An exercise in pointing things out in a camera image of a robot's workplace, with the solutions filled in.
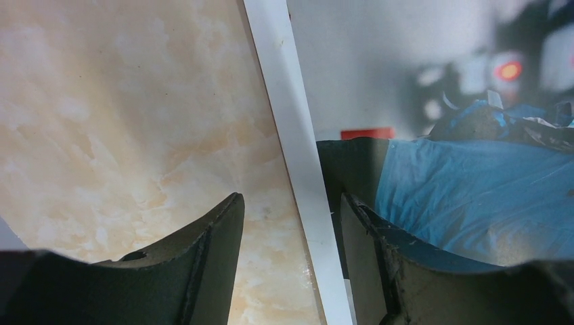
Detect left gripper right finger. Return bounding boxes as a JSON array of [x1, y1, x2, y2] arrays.
[[340, 194, 573, 324]]

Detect printed photo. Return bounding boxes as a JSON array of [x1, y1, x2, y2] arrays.
[[236, 0, 574, 325]]

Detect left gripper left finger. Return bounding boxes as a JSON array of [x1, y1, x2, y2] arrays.
[[1, 193, 245, 324]]

